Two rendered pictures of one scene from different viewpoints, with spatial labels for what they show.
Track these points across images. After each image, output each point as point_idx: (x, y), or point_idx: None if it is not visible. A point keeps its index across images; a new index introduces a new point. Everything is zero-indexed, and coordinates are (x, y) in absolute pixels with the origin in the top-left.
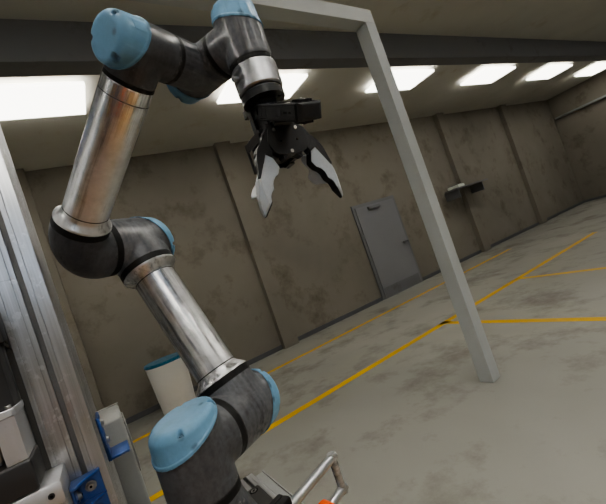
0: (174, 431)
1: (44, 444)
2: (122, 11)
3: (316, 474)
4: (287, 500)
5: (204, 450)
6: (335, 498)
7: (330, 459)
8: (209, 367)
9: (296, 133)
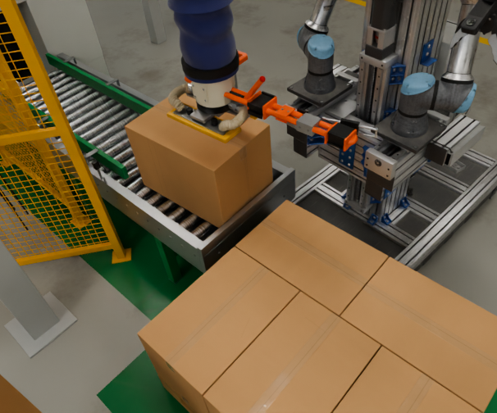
0: (408, 83)
1: (396, 44)
2: None
3: (368, 127)
4: (357, 124)
5: (410, 97)
6: (371, 135)
7: (374, 129)
8: (450, 70)
9: (487, 22)
